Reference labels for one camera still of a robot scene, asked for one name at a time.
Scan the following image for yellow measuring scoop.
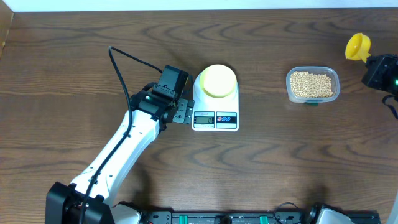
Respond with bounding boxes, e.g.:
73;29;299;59
345;33;371;63

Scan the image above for pale yellow bowl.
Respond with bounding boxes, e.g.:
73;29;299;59
200;64;238;98

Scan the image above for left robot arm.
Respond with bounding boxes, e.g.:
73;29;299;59
45;83;195;224

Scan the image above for white digital kitchen scale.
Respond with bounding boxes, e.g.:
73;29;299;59
192;72;239;132

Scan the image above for clear plastic container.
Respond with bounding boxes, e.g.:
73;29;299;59
286;66;340;103

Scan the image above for soybeans in container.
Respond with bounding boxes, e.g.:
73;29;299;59
289;72;333;98

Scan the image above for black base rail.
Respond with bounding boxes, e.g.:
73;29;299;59
139;202;381;224

